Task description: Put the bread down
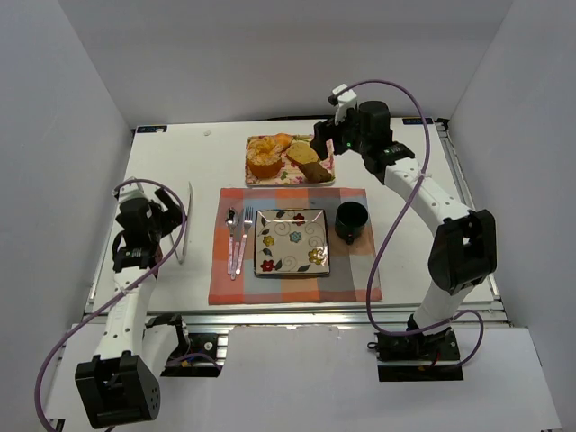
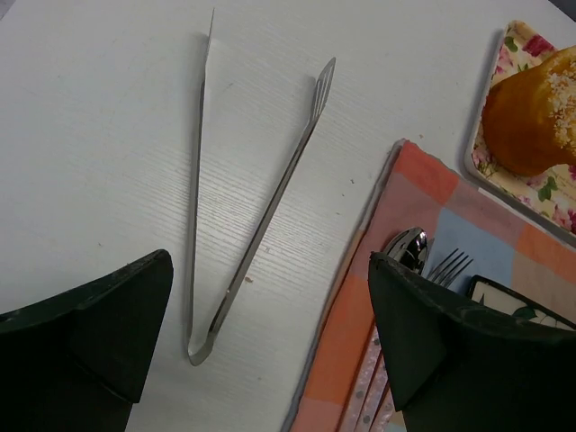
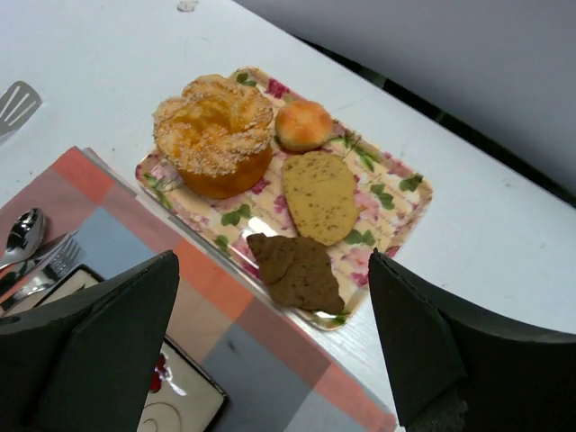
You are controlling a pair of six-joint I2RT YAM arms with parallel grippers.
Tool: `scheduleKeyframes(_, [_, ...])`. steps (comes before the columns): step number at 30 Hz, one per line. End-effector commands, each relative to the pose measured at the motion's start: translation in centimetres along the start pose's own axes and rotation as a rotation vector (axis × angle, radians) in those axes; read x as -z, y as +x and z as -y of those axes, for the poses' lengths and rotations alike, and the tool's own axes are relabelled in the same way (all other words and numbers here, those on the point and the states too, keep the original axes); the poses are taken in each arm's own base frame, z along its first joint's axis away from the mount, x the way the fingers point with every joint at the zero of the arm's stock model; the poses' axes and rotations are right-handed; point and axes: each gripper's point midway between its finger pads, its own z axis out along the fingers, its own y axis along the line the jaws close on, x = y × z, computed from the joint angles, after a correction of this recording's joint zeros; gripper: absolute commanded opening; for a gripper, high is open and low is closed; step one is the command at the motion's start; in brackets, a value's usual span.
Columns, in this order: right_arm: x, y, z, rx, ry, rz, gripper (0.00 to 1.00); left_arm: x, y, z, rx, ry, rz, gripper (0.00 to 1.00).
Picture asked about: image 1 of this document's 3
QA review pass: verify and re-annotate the square floral plate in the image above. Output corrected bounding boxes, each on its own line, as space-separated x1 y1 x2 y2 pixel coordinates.
254 209 330 278

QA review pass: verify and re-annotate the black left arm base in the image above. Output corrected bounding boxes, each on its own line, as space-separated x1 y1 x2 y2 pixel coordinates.
139 313 221 378

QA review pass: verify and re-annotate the yellow bread slice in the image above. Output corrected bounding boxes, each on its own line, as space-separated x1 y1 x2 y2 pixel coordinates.
285 141 320 167

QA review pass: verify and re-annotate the small orange bread roll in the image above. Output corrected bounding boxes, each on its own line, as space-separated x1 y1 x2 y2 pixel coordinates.
274 133 293 151

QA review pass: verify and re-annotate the floral serving tray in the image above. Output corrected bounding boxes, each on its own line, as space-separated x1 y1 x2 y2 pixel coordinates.
245 135 335 187

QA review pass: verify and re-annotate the dark brown bread piece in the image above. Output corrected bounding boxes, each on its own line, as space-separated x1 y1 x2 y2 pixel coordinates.
301 162 332 184

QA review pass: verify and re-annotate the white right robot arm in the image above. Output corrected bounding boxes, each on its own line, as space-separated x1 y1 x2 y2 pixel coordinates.
310 101 497 336

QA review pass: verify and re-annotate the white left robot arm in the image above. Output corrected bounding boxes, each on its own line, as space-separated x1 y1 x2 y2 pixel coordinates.
75 184 186 429

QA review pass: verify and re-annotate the spoon with pink handle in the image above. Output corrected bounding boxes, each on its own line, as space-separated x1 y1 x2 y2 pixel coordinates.
226 207 239 279

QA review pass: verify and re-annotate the fork with pink handle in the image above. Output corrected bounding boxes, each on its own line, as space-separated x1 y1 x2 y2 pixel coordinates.
234 206 254 276

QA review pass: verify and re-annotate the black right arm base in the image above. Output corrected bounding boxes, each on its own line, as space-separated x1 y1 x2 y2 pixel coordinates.
367 328 464 383

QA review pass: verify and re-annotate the dark green mug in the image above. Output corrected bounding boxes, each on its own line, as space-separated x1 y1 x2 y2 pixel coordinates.
335 202 369 245

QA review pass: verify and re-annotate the sugared orange bread bun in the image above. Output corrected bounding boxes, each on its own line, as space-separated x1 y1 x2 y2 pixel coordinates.
246 136 284 179

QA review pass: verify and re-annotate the knife with pink handle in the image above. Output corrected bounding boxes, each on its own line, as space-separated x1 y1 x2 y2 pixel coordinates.
232 209 244 274

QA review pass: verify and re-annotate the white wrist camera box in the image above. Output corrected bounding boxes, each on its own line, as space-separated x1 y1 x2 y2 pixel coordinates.
328 84 357 123

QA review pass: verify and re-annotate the checkered orange placemat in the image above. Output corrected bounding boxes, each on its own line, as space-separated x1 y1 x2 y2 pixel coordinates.
208 187 375 306

